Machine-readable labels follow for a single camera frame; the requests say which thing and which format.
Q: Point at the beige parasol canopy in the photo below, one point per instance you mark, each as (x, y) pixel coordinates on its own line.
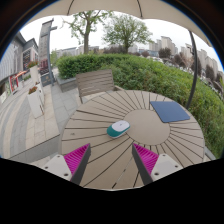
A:
(100, 5)

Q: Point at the dark curved parasol pole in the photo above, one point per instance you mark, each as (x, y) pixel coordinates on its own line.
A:
(195, 66)

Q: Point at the blue mouse pad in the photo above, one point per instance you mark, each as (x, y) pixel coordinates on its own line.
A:
(170, 111)

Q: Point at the thin-crowned tree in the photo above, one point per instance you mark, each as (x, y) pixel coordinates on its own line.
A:
(86, 40)

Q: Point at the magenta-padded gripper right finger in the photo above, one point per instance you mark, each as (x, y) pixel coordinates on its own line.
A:
(146, 159)

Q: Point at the white and teal computer mouse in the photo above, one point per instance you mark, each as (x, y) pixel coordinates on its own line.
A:
(119, 128)

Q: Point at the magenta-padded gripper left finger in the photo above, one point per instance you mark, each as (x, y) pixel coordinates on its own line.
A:
(77, 159)

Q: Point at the distant high-rise buildings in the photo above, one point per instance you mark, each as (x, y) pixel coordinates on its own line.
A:
(166, 43)

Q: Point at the white planter with pink flowers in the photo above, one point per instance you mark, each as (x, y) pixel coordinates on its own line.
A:
(34, 73)

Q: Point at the grey sign pillar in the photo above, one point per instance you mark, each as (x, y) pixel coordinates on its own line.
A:
(44, 43)

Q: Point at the brown slatted chair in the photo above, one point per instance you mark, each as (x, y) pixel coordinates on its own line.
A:
(95, 81)

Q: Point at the grey storefront building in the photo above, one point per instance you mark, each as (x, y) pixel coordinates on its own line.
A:
(13, 56)

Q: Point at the white planter with orange flowers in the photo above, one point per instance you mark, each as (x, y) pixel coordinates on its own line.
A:
(35, 103)

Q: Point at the round-crowned tree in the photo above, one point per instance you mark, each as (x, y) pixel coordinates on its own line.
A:
(126, 31)

